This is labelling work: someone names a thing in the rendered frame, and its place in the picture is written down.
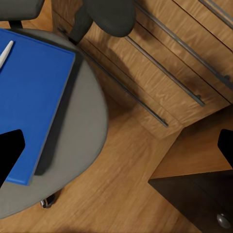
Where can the swivel chair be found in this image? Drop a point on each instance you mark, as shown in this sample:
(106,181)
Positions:
(81,123)

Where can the pen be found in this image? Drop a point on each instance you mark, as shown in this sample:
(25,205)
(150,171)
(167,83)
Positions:
(5,53)

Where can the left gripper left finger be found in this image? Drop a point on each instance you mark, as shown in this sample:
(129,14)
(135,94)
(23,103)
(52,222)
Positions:
(12,145)

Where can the cabinet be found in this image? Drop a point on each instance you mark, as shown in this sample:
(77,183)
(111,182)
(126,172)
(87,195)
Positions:
(195,176)
(174,68)

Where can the folder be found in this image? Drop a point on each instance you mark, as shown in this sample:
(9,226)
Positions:
(32,82)

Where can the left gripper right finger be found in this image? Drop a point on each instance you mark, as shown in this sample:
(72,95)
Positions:
(225,144)

